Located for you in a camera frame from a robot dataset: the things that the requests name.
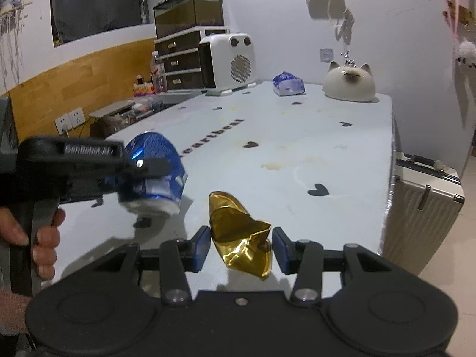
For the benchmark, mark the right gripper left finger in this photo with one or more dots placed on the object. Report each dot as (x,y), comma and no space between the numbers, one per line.
(178,257)

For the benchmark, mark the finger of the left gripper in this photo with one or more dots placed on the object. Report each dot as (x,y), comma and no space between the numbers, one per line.
(148,167)

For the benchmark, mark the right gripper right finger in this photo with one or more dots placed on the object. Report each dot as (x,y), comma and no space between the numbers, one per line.
(303,259)

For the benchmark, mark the crushed blue can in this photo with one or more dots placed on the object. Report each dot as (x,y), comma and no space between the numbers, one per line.
(150,196)

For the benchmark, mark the gold foil wrapper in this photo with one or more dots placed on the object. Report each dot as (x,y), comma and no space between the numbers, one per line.
(242,241)

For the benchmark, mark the person left hand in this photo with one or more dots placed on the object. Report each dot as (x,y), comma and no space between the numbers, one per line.
(44,253)

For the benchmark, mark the standing water bottle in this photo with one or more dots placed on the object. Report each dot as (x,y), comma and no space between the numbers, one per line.
(158,73)

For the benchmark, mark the black drawer organizer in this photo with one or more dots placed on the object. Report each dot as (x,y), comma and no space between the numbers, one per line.
(179,55)

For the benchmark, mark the white space heater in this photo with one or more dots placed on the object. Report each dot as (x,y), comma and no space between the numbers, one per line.
(227,63)

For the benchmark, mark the white ribbed suitcase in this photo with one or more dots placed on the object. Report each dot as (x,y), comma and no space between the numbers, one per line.
(426,199)

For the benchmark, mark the blue tissue pack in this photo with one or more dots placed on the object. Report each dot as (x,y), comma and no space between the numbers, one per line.
(287,84)

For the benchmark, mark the glass fish tank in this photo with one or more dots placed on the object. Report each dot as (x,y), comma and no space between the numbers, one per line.
(172,16)

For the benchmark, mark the cat shaped ceramic holder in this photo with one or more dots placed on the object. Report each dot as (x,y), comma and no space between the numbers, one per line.
(349,83)

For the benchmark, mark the white plush sheep toy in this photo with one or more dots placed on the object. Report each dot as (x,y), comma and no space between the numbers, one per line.
(466,54)

